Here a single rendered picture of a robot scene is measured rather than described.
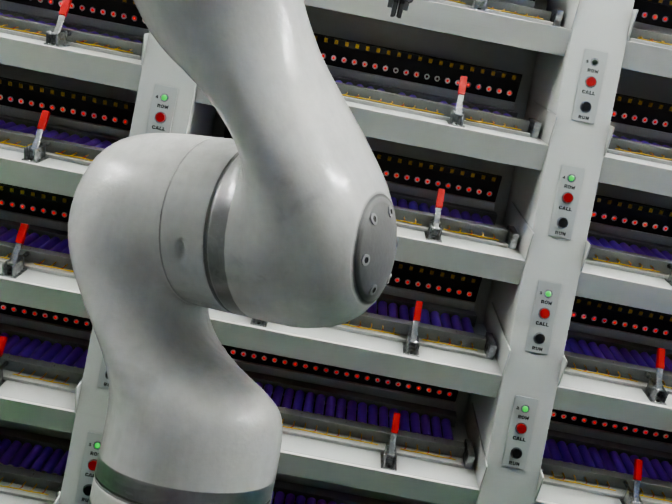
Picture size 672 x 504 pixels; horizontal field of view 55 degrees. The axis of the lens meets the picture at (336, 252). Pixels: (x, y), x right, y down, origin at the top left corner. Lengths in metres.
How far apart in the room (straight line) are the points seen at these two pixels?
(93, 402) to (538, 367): 0.76
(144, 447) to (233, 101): 0.21
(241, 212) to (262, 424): 0.14
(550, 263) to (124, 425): 0.87
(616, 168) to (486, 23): 0.33
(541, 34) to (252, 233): 0.90
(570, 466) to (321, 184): 1.01
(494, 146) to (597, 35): 0.25
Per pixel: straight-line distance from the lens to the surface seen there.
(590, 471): 1.33
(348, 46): 1.31
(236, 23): 0.37
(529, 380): 1.18
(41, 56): 1.25
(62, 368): 1.29
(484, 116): 1.22
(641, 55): 1.27
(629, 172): 1.23
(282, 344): 1.13
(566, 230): 1.17
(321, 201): 0.37
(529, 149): 1.17
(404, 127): 1.13
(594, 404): 1.23
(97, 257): 0.45
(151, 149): 0.46
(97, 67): 1.21
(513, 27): 1.21
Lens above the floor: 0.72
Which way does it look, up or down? 1 degrees down
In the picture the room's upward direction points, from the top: 11 degrees clockwise
